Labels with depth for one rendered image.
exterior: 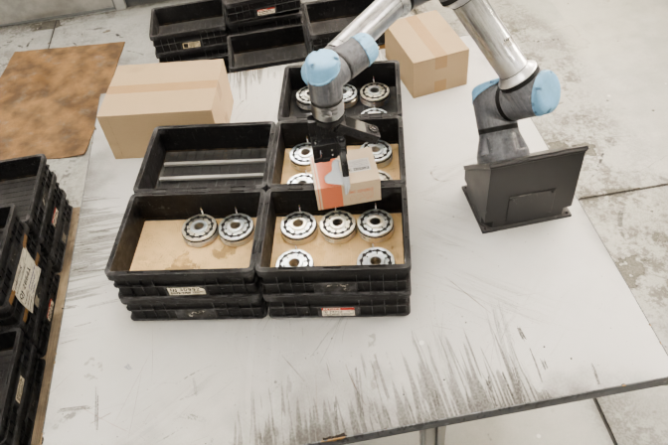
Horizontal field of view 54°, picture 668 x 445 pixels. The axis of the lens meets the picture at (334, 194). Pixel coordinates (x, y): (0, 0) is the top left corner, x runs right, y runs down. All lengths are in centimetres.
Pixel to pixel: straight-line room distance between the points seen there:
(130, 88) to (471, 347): 147
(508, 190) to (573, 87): 192
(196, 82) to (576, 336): 149
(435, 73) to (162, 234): 116
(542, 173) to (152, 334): 119
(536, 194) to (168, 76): 134
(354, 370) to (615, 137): 217
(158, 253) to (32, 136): 218
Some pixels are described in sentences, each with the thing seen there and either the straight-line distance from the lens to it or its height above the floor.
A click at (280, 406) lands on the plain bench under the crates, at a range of 173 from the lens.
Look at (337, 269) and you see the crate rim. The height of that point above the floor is 93.
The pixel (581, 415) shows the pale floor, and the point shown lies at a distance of 254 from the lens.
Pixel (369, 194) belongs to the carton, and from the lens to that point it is 161.
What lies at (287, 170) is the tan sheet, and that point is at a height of 83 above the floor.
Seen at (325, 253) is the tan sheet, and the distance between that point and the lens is 181.
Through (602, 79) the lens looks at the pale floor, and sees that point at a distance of 388.
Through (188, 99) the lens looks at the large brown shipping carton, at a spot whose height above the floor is 90.
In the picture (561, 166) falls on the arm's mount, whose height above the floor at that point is 93.
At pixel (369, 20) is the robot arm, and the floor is 137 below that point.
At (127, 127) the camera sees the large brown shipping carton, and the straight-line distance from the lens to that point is 237.
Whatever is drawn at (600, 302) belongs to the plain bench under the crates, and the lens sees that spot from 193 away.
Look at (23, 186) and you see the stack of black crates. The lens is 308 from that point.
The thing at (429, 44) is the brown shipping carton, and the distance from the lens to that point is 250.
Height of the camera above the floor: 224
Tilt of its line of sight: 46 degrees down
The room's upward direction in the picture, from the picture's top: 7 degrees counter-clockwise
